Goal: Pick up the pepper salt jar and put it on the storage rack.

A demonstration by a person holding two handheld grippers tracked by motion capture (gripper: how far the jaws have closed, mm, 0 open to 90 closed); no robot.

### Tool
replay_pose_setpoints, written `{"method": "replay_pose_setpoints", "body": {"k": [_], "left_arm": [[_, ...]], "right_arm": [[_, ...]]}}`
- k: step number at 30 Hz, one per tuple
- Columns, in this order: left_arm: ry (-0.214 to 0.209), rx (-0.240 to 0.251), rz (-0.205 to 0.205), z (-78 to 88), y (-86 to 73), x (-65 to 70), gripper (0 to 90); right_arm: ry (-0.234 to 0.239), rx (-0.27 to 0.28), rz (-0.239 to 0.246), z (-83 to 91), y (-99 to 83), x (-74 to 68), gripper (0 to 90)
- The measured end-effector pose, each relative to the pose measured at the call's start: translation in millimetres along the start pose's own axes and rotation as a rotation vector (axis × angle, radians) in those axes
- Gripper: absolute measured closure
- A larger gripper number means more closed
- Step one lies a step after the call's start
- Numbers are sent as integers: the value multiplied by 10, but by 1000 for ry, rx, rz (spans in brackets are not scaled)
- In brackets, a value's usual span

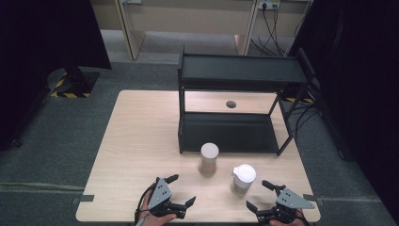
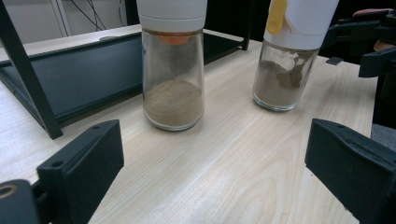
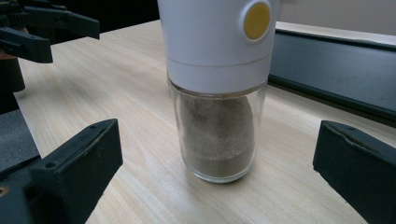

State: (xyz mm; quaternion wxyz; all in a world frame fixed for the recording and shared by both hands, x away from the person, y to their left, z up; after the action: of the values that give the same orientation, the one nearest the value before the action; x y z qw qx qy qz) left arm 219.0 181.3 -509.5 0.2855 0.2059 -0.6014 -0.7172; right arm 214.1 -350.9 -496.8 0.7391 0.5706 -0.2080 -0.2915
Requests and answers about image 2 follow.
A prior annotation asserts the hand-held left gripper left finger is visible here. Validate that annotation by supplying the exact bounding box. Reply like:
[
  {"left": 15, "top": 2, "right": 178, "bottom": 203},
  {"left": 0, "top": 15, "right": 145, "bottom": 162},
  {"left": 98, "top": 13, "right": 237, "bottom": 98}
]
[{"left": 31, "top": 119, "right": 125, "bottom": 224}]

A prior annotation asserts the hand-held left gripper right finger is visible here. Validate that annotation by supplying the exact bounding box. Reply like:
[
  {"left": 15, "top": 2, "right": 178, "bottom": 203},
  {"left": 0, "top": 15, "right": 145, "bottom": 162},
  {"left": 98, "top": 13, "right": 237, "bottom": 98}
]
[{"left": 304, "top": 118, "right": 396, "bottom": 224}]

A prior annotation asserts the black wall cable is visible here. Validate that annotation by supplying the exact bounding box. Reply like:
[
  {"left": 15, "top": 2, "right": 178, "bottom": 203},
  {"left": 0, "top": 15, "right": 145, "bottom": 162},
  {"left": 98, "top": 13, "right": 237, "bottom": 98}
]
[
  {"left": 70, "top": 0, "right": 106, "bottom": 31},
  {"left": 86, "top": 0, "right": 108, "bottom": 31}
]

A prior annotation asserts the thin dark wall cable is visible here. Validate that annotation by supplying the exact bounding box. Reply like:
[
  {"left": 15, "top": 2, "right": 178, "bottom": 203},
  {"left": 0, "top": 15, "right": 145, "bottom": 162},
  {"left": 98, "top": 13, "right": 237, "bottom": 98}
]
[{"left": 117, "top": 0, "right": 126, "bottom": 26}]

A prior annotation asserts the glass spice jar spouted white cap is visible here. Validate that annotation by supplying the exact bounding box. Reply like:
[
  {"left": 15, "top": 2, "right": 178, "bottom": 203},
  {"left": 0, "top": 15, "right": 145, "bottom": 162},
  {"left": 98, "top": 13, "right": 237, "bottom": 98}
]
[{"left": 251, "top": 0, "right": 340, "bottom": 112}]

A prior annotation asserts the black metal two-tier shelf rack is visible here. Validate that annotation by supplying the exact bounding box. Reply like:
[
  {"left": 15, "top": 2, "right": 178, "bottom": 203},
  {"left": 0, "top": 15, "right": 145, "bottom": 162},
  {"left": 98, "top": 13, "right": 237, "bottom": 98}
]
[{"left": 0, "top": 0, "right": 254, "bottom": 140}]

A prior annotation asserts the white upright post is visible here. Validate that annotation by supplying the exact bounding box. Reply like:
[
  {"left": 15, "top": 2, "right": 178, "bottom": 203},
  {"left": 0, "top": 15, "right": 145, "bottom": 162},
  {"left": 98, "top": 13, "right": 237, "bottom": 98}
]
[{"left": 50, "top": 0, "right": 73, "bottom": 37}]

